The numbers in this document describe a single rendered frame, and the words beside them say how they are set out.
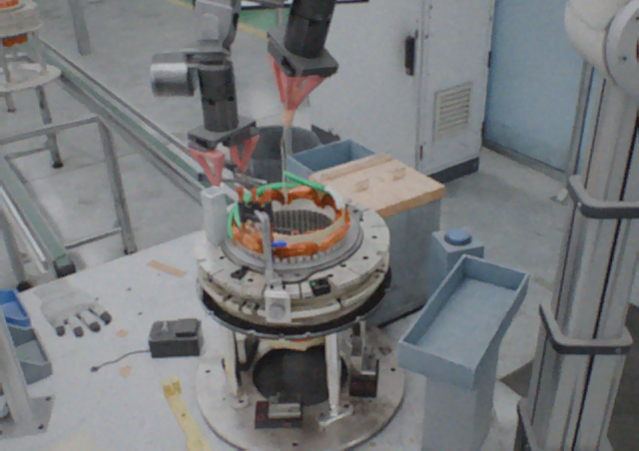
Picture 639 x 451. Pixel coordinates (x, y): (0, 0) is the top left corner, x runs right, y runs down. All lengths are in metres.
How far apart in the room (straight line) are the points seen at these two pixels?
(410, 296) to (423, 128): 2.09
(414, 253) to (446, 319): 0.34
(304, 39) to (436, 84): 2.52
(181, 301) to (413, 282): 0.51
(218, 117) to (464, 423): 0.61
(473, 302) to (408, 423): 0.26
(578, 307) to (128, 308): 0.92
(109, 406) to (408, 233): 0.64
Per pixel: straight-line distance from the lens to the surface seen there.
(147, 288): 1.58
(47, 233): 1.93
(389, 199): 1.27
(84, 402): 1.34
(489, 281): 1.12
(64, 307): 1.55
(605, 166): 1.06
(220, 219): 1.07
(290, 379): 1.29
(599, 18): 0.95
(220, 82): 1.06
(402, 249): 1.33
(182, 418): 1.24
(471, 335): 1.01
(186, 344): 1.35
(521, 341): 2.65
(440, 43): 3.35
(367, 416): 1.19
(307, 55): 0.91
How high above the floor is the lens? 1.66
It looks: 29 degrees down
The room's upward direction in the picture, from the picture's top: 2 degrees counter-clockwise
